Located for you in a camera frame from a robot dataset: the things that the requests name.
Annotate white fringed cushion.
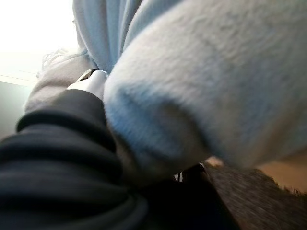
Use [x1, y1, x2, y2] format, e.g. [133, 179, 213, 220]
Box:
[24, 0, 307, 190]

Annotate grey upholstered armchair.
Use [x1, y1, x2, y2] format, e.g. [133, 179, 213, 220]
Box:
[205, 164, 307, 230]

